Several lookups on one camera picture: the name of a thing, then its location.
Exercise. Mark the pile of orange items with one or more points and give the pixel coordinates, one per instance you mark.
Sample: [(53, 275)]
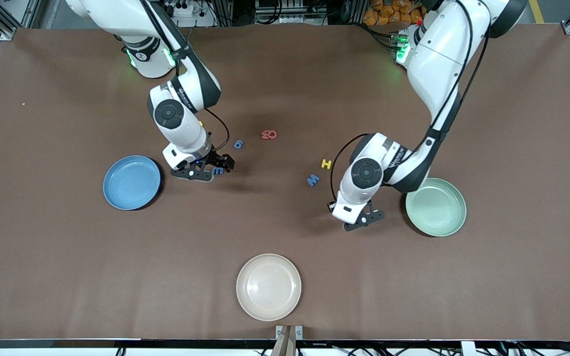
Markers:
[(389, 12)]

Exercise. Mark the beige plate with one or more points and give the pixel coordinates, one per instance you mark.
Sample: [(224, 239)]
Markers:
[(268, 288)]

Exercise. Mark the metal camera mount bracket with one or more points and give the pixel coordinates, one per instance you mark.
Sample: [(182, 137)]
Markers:
[(289, 336)]

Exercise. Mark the brown table cover mat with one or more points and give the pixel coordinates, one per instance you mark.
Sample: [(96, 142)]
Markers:
[(285, 232)]

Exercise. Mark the light blue capital letter M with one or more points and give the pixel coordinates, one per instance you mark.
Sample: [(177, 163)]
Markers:
[(313, 180)]

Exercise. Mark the yellow capital letter H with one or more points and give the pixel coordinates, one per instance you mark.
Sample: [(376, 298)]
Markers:
[(326, 164)]

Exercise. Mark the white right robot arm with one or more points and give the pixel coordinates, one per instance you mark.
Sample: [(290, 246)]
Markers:
[(178, 118)]

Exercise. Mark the coral red letter Q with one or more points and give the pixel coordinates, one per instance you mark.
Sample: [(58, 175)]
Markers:
[(264, 134)]

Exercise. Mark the light green plate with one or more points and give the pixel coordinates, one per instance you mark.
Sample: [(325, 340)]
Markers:
[(438, 212)]

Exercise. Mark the blue plate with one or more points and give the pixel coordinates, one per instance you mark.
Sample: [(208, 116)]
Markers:
[(131, 183)]

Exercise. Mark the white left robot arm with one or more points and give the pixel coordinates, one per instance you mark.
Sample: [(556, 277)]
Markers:
[(433, 64)]

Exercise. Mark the black equipment rack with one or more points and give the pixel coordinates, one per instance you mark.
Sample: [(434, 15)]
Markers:
[(290, 10)]

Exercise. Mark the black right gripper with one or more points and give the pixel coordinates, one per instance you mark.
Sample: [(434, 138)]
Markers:
[(217, 158)]

